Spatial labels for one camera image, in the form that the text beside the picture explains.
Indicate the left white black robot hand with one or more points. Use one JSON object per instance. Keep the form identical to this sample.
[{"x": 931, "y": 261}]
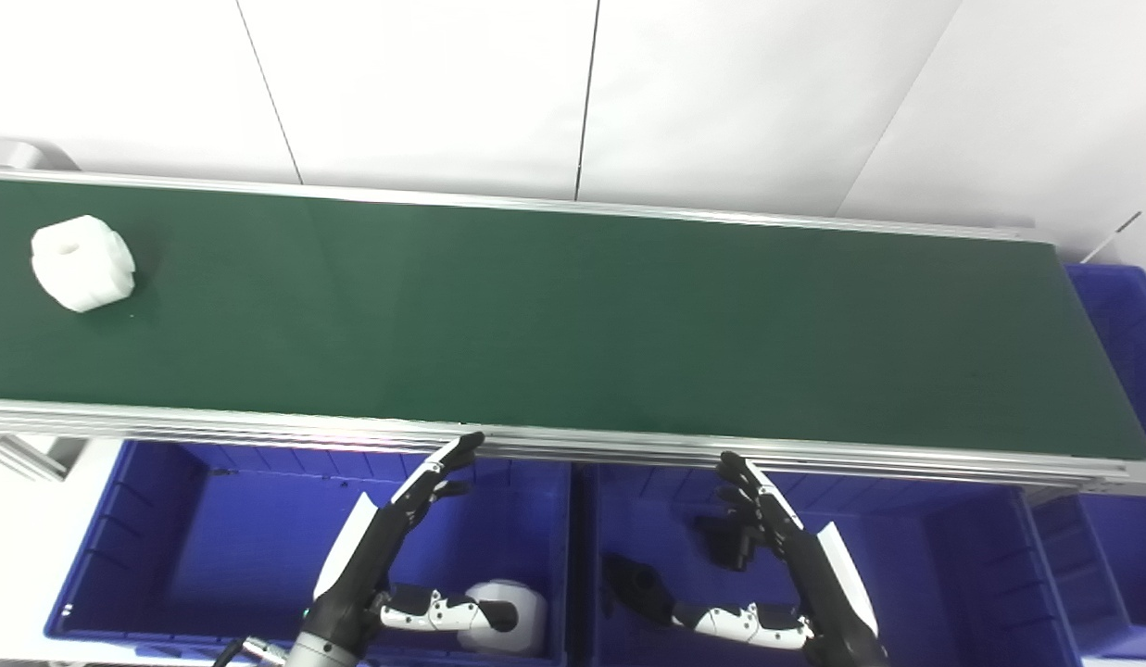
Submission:
[{"x": 364, "y": 556}]

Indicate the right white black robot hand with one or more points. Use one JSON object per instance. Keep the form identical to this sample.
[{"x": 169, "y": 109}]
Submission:
[{"x": 813, "y": 574}]

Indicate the white notched plastic part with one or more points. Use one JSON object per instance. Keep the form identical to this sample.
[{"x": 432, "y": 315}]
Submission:
[
  {"x": 526, "y": 597},
  {"x": 81, "y": 264}
]

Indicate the blue plastic bin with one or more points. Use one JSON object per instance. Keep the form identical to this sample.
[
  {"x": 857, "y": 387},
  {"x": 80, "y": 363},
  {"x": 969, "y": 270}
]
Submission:
[
  {"x": 230, "y": 547},
  {"x": 925, "y": 574},
  {"x": 1124, "y": 324}
]

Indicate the black plastic part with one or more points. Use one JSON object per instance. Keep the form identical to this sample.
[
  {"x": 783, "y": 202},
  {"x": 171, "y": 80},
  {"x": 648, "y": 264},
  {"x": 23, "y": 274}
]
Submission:
[{"x": 639, "y": 582}]

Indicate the green conveyor belt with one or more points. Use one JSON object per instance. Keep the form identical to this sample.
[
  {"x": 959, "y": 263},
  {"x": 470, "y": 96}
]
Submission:
[
  {"x": 582, "y": 324},
  {"x": 628, "y": 448}
]

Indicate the aluminium conveyor leg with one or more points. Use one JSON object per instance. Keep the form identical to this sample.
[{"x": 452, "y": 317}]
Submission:
[{"x": 21, "y": 456}]

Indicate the grey conveyor end cover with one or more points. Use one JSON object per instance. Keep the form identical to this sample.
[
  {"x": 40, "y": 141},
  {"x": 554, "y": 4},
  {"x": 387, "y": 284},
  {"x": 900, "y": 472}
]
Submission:
[{"x": 12, "y": 153}]

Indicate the thin grey rod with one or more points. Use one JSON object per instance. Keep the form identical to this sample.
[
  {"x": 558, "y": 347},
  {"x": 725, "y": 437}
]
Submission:
[{"x": 1112, "y": 236}]

